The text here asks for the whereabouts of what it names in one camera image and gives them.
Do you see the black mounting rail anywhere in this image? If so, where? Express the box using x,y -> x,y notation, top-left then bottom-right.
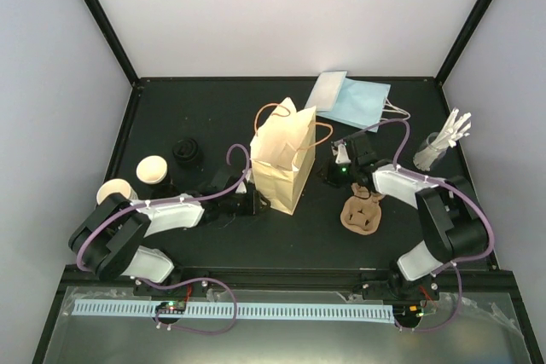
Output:
158,267 -> 389,292

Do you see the left black frame post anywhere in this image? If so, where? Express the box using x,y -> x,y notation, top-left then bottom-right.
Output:
84,0 -> 139,85

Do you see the black cup lids stack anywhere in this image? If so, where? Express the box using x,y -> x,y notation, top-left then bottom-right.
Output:
172,137 -> 202,167

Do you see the black frame post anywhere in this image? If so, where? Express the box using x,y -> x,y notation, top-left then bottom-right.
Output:
435,0 -> 493,86
84,0 -> 139,85

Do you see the blue paper bag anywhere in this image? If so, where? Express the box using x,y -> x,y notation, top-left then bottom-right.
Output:
305,78 -> 410,129

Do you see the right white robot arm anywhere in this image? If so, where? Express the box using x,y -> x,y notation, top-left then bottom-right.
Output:
322,132 -> 492,300

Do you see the right black frame post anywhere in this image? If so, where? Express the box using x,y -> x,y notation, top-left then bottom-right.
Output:
435,0 -> 493,86

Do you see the brown pulp cup carrier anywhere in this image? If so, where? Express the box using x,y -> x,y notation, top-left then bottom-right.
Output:
340,182 -> 384,235

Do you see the brown paper bag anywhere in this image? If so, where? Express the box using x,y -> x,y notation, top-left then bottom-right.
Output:
250,97 -> 334,215

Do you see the right small circuit board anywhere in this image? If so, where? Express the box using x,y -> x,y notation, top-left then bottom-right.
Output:
392,303 -> 438,318

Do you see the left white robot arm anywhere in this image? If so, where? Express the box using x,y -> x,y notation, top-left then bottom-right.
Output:
68,165 -> 271,295

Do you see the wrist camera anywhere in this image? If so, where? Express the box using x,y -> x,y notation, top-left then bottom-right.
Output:
332,140 -> 351,165
235,170 -> 253,194

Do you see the left small circuit board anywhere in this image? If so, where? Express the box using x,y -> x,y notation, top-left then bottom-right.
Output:
155,301 -> 186,315

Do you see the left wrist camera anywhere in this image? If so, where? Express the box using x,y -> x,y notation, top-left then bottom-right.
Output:
235,170 -> 253,194

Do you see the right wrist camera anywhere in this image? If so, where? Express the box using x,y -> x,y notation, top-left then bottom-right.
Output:
332,140 -> 351,165

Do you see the small circuit board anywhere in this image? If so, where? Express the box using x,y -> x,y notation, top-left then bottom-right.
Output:
392,303 -> 438,318
155,301 -> 186,315

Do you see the single paper cup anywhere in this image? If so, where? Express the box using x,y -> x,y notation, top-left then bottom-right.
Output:
136,155 -> 168,185

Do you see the light blue cable duct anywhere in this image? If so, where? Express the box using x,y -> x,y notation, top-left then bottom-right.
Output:
72,299 -> 394,324

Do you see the paper cup stack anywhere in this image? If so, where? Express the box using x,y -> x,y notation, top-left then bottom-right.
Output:
96,179 -> 137,207

